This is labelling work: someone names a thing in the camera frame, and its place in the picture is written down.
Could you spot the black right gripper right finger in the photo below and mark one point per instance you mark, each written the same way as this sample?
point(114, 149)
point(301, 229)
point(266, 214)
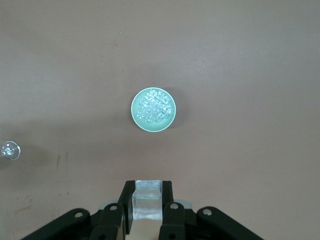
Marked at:
point(168, 197)

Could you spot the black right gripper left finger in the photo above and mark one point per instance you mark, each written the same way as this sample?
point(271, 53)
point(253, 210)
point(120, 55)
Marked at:
point(126, 200)

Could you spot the clear wine glass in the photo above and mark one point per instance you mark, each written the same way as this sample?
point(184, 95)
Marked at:
point(11, 150)

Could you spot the clear ice cube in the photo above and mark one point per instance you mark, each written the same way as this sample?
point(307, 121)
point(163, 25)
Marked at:
point(147, 200)

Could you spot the pale green bowl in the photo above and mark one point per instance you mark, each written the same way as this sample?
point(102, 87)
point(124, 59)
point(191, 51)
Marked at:
point(136, 111)

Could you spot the pile of clear ice cubes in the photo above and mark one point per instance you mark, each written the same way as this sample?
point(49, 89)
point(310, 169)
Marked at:
point(155, 107)

